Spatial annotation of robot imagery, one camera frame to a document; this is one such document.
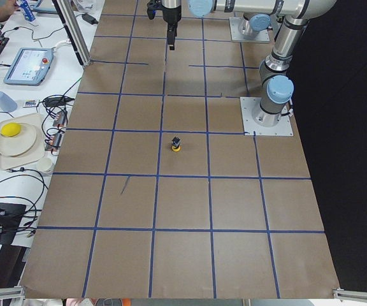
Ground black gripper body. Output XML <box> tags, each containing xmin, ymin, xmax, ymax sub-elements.
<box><xmin>147</xmin><ymin>0</ymin><xmax>182</xmax><ymax>24</ymax></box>

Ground yellow push button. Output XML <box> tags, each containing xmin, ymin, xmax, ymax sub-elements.
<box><xmin>171</xmin><ymin>136</ymin><xmax>181</xmax><ymax>152</ymax></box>

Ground black device stand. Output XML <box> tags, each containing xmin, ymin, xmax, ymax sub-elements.
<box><xmin>0</xmin><ymin>203</ymin><xmax>26</xmax><ymax>245</ymax></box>

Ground black power adapter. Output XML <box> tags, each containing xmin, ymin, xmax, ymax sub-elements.
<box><xmin>82</xmin><ymin>13</ymin><xmax>99</xmax><ymax>25</ymax></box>

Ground blue teach pendant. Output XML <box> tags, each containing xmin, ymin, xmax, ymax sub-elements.
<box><xmin>4</xmin><ymin>48</ymin><xmax>54</xmax><ymax>86</ymax></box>
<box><xmin>31</xmin><ymin>0</ymin><xmax>57</xmax><ymax>14</ymax></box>

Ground blue white carton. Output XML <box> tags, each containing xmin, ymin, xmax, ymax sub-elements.
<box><xmin>17</xmin><ymin>0</ymin><xmax>36</xmax><ymax>23</ymax></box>

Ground translucent blue plastic cup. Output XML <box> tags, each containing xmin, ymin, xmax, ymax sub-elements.
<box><xmin>0</xmin><ymin>91</ymin><xmax>17</xmax><ymax>112</ymax></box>

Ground white paper cup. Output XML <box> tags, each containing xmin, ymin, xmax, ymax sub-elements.
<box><xmin>36</xmin><ymin>157</ymin><xmax>55</xmax><ymax>175</ymax></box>

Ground beige round plate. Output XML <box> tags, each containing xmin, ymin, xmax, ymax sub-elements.
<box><xmin>0</xmin><ymin>124</ymin><xmax>37</xmax><ymax>156</ymax></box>

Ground yellow lemon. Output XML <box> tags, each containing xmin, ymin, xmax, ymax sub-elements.
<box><xmin>0</xmin><ymin>122</ymin><xmax>22</xmax><ymax>137</ymax></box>

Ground beige square tray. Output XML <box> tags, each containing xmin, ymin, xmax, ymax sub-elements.
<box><xmin>0</xmin><ymin>113</ymin><xmax>45</xmax><ymax>170</ymax></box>

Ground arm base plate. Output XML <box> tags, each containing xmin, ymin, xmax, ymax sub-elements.
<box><xmin>229</xmin><ymin>14</ymin><xmax>271</xmax><ymax>43</ymax></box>
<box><xmin>240</xmin><ymin>97</ymin><xmax>294</xmax><ymax>136</ymax></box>

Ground aluminium frame post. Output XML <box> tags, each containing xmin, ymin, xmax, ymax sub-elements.
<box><xmin>52</xmin><ymin>0</ymin><xmax>90</xmax><ymax>67</ymax></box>

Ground black inline cable box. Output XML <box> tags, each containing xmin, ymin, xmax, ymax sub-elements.
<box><xmin>43</xmin><ymin>96</ymin><xmax>75</xmax><ymax>108</ymax></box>

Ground circuit board with wires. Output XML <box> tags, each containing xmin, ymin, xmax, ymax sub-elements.
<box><xmin>52</xmin><ymin>110</ymin><xmax>68</xmax><ymax>128</ymax></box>

